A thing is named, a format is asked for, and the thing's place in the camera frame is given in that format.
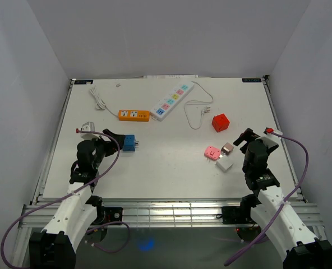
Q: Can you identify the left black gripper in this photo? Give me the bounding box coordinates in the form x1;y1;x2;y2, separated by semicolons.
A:
90;129;125;169

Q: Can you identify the blue cube socket adapter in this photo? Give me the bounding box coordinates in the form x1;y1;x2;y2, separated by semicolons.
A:
122;134;139;152

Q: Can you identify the white multicolour power strip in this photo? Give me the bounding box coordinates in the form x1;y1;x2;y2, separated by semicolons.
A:
150;81;214;131

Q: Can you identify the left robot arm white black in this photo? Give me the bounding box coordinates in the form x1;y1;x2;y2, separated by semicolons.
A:
29;127;126;268

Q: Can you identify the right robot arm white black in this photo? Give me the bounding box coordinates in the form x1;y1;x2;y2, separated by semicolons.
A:
225;128;332;268

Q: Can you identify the rose gold plug adapter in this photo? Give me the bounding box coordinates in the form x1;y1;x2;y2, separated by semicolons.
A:
221;142;234;156

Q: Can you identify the white plug adapter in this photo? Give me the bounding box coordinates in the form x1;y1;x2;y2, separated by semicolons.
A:
215;157;233;173

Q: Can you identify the pink plug adapter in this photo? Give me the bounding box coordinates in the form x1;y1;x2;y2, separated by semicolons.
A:
204;146;221;161

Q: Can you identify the orange power strip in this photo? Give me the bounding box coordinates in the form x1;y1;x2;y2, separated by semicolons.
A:
89;86;150;122

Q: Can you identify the red cube socket adapter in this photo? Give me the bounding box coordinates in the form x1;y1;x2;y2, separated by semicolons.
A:
211;113;230;132

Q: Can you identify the right corner label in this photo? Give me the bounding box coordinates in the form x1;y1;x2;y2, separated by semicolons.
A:
242;78;262;83

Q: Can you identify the corner label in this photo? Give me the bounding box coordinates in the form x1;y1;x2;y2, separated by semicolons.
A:
242;78;262;83
74;80;94;85

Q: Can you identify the left corner label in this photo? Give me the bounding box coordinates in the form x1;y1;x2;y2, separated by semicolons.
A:
74;80;94;85

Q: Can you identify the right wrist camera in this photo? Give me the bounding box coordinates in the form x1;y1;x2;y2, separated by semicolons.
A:
259;127;283;148

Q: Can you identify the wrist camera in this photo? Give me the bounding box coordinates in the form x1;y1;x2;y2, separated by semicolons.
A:
76;122;98;140
259;127;283;148

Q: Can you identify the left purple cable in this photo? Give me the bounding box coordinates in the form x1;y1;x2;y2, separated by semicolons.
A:
0;130;131;268

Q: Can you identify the purple cable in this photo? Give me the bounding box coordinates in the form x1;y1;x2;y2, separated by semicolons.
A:
223;132;310;267
0;130;131;268

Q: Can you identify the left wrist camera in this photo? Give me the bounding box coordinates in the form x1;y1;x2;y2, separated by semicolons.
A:
76;122;98;140

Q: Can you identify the aluminium frame rail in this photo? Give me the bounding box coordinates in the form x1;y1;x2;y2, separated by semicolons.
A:
18;200;324;228

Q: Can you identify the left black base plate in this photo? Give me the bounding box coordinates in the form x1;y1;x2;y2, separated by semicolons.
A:
93;206;123;225

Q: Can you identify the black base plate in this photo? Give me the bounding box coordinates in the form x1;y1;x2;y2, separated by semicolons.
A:
93;206;123;225
216;206;252;224

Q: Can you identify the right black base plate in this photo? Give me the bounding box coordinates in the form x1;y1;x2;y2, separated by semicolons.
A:
216;206;252;224

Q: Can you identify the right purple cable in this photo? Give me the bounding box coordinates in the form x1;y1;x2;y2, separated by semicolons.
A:
223;132;310;267

